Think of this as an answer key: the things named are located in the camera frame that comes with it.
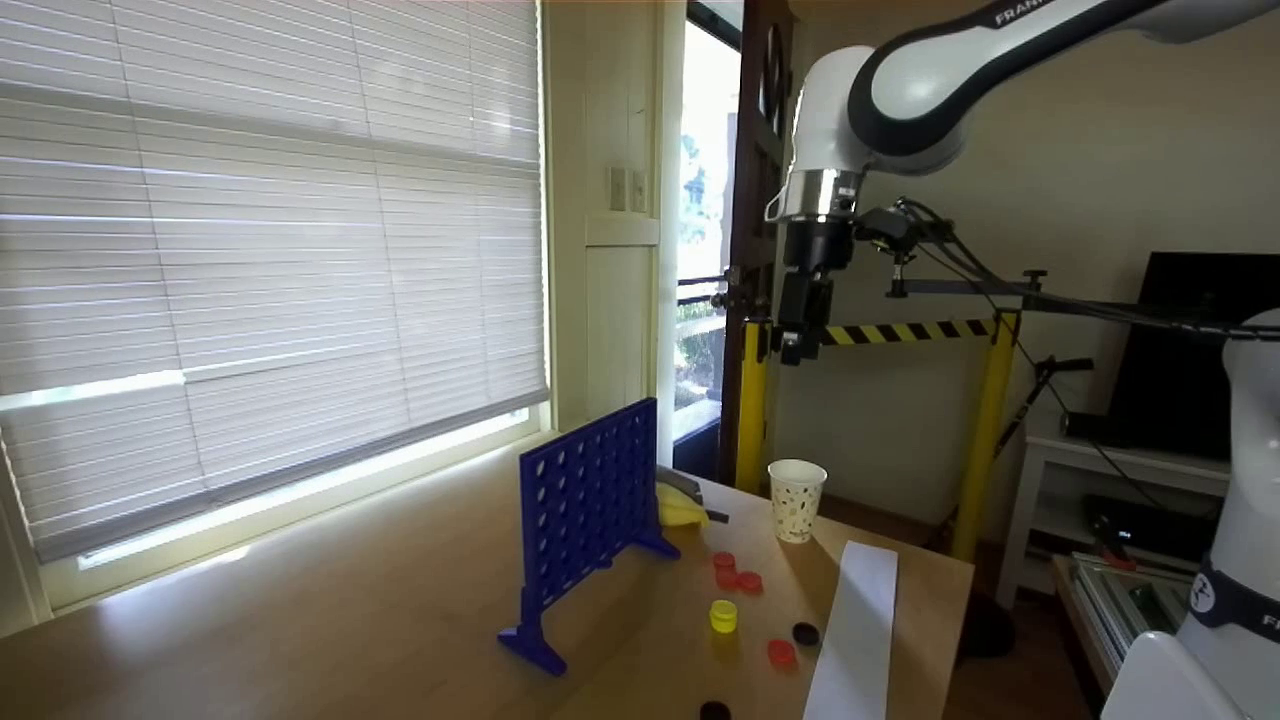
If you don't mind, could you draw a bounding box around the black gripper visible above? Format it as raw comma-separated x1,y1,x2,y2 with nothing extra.
769,212,859,367

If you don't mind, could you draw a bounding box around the blue gameboard with holes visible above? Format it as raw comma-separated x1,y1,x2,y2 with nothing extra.
497,393,685,680

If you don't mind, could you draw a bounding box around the white dotted paper cup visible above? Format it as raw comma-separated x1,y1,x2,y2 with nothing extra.
763,457,833,549

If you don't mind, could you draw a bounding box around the yellow black striped barrier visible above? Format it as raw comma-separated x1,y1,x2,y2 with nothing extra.
731,304,1024,562

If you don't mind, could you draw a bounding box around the white shelf unit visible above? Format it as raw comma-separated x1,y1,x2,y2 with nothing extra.
995,429,1235,617

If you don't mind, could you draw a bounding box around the black monitor screen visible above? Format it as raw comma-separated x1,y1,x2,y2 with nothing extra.
1100,247,1280,465

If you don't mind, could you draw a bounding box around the black device on shelf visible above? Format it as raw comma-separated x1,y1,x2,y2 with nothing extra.
1081,493,1225,562

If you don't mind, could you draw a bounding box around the stack of books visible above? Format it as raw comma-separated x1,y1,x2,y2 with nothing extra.
1056,549,1205,695

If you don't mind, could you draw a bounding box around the white window blind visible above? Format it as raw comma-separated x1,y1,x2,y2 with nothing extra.
0,0,553,562

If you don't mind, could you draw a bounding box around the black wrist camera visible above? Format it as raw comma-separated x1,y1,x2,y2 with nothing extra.
856,197,955,264

